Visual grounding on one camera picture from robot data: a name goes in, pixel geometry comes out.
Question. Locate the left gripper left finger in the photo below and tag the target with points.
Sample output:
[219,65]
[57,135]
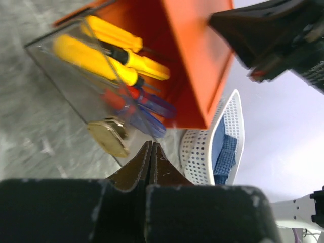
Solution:
[77,210]

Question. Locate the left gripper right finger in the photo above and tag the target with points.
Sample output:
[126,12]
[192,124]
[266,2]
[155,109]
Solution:
[190,213]

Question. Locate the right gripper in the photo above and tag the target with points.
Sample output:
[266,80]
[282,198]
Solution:
[275,36]

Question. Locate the red blue screwdriver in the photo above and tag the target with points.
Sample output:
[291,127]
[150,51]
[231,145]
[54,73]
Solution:
[152,102]
[137,116]

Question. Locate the yellow slim screwdriver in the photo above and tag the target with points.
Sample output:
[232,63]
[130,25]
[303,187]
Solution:
[109,33]

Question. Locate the orange drawer cabinet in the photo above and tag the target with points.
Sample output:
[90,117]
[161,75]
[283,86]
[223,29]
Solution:
[197,58]

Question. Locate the white plastic basket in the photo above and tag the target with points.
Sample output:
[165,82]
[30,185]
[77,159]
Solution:
[195,149]

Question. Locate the blue checked cloth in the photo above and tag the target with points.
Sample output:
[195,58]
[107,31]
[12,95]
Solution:
[223,154]

